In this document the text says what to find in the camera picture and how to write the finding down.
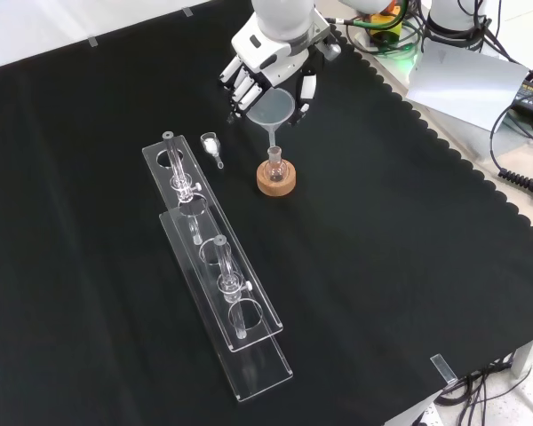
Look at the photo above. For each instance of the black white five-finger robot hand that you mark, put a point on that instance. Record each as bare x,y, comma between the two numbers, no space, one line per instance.
266,60

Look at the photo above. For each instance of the translucent plastic funnel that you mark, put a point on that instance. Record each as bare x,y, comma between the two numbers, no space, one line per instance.
271,106

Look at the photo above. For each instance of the glass weighing funnel with powder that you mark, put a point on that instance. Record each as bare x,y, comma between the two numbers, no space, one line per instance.
209,144

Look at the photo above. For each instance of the glass round-bottom flask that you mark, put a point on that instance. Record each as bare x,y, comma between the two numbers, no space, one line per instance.
276,171

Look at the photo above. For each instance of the clear acrylic funnel stand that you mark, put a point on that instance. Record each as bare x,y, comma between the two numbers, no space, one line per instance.
225,266

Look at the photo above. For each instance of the grey tape piece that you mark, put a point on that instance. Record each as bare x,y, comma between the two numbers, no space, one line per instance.
187,11
92,42

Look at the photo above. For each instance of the yellow stop button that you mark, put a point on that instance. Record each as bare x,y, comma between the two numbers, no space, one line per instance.
393,29

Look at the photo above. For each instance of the pale grey board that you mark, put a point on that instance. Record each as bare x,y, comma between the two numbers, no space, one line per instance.
462,80

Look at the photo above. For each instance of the black bench cloth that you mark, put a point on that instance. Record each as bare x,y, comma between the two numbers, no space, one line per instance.
382,222

